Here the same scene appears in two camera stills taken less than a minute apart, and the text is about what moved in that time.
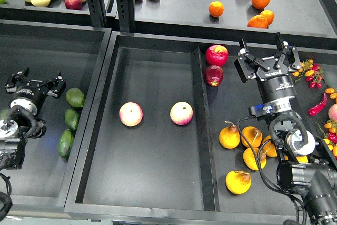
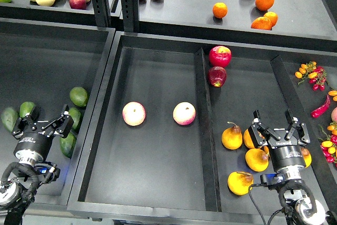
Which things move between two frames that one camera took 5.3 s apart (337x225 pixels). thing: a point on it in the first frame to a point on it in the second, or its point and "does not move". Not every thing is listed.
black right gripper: [276, 83] to [286, 155]
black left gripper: [31, 96] to [36, 137]
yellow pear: [238, 182] does not move
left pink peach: [131, 114] does not move
